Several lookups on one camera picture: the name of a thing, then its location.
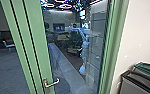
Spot green garden shrubs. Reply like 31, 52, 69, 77
54, 29, 85, 56

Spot silver door handle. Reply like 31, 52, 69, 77
41, 77, 61, 90

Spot trash bin with green lid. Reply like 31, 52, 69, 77
131, 60, 150, 81

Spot grey trash bin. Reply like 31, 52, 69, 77
118, 69, 150, 94

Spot green framed glass door wall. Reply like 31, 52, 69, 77
0, 0, 130, 94

